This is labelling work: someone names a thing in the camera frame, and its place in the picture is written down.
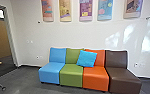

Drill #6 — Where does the brown wooden door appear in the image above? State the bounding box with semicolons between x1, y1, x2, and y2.
0;19;13;60

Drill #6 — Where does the blue cushion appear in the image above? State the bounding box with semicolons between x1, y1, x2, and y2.
76;49;98;68

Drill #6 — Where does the green sofa seat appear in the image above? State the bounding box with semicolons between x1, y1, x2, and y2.
59;48;85;89

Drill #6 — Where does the blue sofa seat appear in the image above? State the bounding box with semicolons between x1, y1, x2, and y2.
38;46;67;85

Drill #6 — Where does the orange sofa seat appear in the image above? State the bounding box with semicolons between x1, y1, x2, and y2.
82;49;110;92

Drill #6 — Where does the yellow poster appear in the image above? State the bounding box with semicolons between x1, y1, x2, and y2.
58;0;73;23

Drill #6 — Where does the purple poster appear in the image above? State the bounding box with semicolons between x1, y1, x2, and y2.
78;0;94;22

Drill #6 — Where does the poster with red figure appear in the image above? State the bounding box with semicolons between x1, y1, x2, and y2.
40;0;55;23

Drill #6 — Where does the light blue poster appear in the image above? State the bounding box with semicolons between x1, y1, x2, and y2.
97;0;115;21

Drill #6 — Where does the brown sofa seat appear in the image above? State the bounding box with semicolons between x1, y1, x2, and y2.
105;49;143;94

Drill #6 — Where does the pink and beige poster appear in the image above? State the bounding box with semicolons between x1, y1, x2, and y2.
123;0;145;19

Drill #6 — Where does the white wall outlet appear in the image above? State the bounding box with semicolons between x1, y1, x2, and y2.
133;62;140;68
34;54;41;60

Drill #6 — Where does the white light switch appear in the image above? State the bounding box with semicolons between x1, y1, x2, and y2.
26;39;34;45

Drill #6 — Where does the dark door frame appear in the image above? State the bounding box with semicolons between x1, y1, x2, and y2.
0;3;22;68

